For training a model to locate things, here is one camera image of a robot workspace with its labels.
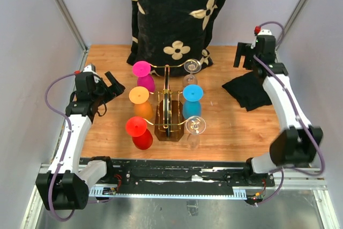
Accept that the clear wine glass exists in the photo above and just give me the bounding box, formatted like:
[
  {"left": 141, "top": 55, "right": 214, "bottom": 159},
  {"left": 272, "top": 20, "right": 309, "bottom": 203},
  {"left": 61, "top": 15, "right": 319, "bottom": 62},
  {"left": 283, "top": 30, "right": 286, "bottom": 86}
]
[
  {"left": 183, "top": 59, "right": 202, "bottom": 87},
  {"left": 185, "top": 116, "right": 206, "bottom": 150}
]

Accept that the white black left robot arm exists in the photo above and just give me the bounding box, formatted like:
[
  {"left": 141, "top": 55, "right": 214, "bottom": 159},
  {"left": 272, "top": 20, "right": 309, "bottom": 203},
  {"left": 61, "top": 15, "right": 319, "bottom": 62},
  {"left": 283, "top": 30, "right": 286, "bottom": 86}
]
[{"left": 35, "top": 66, "right": 125, "bottom": 212}]

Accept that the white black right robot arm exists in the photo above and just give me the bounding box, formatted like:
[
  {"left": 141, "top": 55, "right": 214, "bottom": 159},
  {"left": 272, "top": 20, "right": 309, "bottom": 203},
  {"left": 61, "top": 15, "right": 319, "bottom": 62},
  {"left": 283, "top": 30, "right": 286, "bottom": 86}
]
[{"left": 234, "top": 29, "right": 325, "bottom": 186}]

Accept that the orange wine glass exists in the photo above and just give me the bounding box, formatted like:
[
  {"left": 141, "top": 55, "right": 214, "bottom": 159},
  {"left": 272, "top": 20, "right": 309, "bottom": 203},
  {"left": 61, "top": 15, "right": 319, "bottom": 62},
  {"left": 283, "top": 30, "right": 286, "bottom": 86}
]
[{"left": 129, "top": 86, "right": 154, "bottom": 120}]

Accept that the magenta wine glass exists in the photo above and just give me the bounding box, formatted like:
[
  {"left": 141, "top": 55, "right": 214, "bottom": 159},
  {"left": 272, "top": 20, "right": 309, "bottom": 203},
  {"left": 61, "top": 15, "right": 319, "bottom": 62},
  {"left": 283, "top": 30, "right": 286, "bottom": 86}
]
[{"left": 132, "top": 61, "right": 155, "bottom": 92}]

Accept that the red wine glass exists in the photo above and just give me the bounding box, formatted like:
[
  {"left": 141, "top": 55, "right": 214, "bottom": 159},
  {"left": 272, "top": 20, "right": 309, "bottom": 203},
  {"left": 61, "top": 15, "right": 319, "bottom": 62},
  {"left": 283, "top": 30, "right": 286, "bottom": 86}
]
[{"left": 125, "top": 116, "right": 153, "bottom": 150}]

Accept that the blue wine glass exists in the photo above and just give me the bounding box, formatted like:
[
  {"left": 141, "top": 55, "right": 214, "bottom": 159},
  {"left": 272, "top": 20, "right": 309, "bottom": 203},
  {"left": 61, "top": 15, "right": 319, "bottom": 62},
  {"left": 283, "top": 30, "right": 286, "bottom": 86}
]
[{"left": 182, "top": 84, "right": 204, "bottom": 119}]

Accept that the clear wine glass front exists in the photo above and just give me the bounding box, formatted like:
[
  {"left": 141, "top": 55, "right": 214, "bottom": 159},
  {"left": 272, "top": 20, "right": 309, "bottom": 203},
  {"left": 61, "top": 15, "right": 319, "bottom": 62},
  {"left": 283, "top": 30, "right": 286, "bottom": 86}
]
[{"left": 185, "top": 116, "right": 206, "bottom": 150}]

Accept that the black folded cloth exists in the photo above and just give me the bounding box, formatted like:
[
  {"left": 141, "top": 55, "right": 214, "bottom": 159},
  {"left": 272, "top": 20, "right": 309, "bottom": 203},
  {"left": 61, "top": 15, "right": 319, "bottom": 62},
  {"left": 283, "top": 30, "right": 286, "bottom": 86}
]
[{"left": 222, "top": 72, "right": 272, "bottom": 112}]

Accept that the black floral patterned pillow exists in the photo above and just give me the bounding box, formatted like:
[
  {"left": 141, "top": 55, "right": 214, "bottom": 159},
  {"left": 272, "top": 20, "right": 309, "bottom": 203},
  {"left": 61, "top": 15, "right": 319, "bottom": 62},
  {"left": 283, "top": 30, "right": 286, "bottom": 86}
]
[{"left": 127, "top": 0, "right": 226, "bottom": 77}]

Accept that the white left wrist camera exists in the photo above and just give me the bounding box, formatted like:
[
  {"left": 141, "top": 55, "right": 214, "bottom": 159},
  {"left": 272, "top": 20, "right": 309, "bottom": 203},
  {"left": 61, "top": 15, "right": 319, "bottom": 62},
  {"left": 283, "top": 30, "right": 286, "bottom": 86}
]
[{"left": 74, "top": 64, "right": 101, "bottom": 83}]

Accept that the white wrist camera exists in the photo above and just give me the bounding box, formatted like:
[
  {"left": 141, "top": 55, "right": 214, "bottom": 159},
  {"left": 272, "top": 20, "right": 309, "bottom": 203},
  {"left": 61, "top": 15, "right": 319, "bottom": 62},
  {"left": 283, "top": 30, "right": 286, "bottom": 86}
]
[
  {"left": 74, "top": 64, "right": 101, "bottom": 83},
  {"left": 254, "top": 26, "right": 272, "bottom": 36}
]

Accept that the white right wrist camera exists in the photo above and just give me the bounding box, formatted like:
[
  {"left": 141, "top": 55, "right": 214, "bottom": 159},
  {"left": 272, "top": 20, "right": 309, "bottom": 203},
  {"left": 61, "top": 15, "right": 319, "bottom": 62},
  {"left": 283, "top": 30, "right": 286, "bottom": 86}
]
[{"left": 254, "top": 26, "right": 272, "bottom": 36}]

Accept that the gold wire wine glass rack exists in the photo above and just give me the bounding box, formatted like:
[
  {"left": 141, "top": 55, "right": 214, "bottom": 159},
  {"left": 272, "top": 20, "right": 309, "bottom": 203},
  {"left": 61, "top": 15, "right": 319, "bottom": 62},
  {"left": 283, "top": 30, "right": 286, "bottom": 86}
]
[{"left": 147, "top": 65, "right": 187, "bottom": 142}]

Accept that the right aluminium frame post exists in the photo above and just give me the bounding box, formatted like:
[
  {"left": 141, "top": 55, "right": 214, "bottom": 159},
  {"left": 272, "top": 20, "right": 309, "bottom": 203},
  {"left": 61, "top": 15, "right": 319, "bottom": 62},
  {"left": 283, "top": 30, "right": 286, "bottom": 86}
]
[{"left": 277, "top": 0, "right": 308, "bottom": 49}]

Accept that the aluminium frame post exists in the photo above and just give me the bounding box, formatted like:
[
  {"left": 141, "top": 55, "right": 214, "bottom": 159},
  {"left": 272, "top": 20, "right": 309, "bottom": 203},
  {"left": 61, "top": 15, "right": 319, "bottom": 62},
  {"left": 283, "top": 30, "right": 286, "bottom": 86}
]
[
  {"left": 277, "top": 0, "right": 308, "bottom": 49},
  {"left": 55, "top": 0, "right": 88, "bottom": 52}
]

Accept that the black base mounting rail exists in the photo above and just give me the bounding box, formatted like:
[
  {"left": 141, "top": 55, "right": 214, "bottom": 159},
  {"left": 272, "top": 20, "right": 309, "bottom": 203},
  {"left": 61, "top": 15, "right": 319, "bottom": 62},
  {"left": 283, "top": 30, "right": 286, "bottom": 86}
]
[{"left": 77, "top": 156, "right": 276, "bottom": 197}]

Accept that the left aluminium frame post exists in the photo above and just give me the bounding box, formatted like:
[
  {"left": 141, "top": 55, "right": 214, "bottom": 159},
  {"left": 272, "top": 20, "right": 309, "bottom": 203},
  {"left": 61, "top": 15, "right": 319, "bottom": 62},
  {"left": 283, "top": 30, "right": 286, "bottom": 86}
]
[{"left": 55, "top": 0, "right": 88, "bottom": 52}]

